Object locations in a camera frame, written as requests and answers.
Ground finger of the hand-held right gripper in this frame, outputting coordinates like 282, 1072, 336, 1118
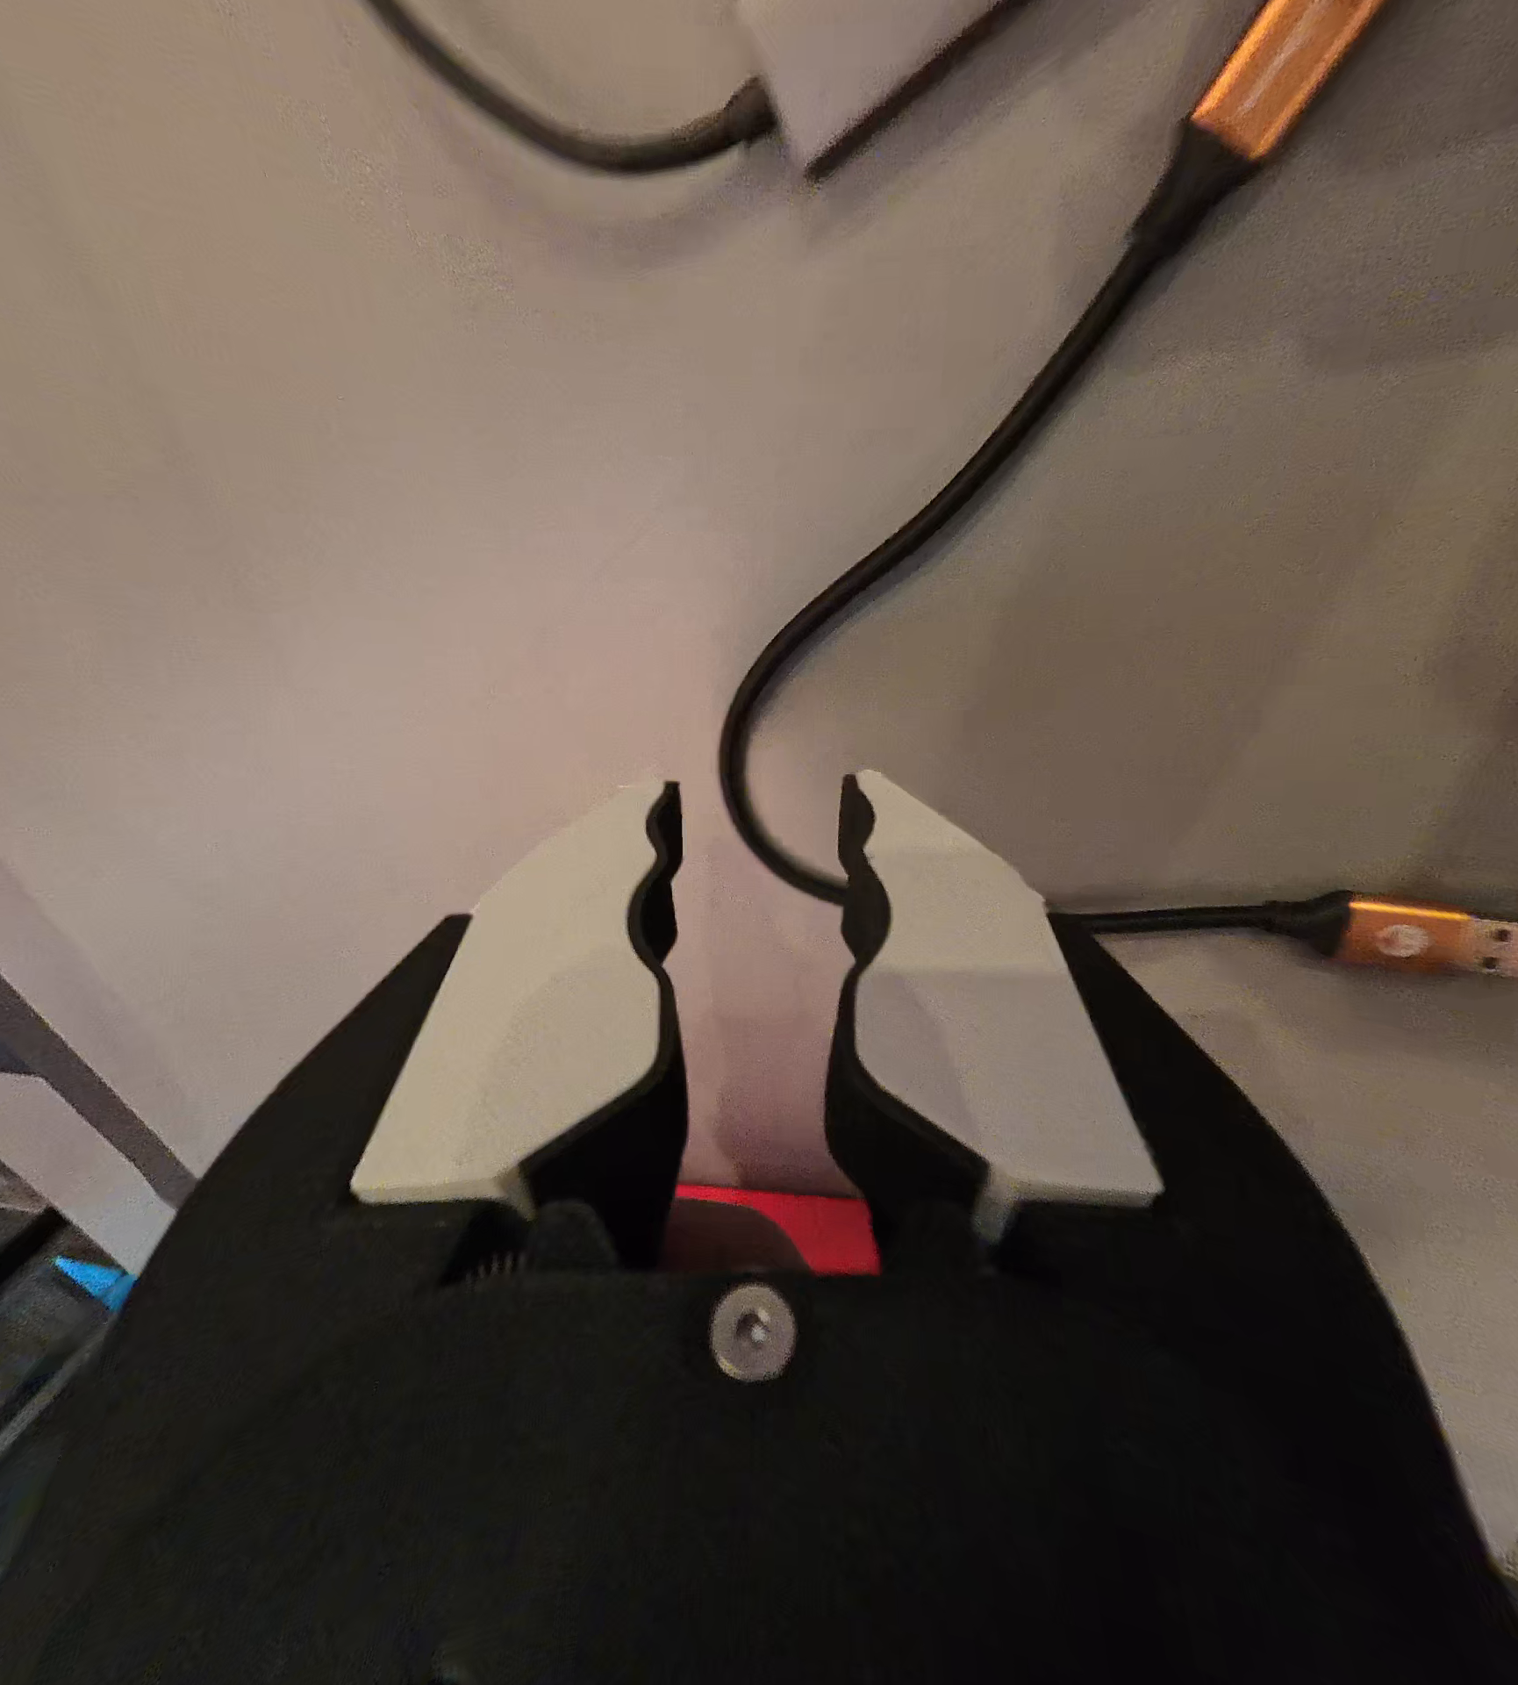
731, 0, 1035, 184

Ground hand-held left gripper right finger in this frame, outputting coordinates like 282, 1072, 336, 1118
822, 770, 1165, 1277

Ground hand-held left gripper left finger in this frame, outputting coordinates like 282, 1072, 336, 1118
348, 781, 686, 1275

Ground grey usb hub with cable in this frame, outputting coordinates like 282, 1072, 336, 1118
359, 0, 778, 175

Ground smooth black cable orange plugs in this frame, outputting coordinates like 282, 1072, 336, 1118
719, 0, 1518, 989

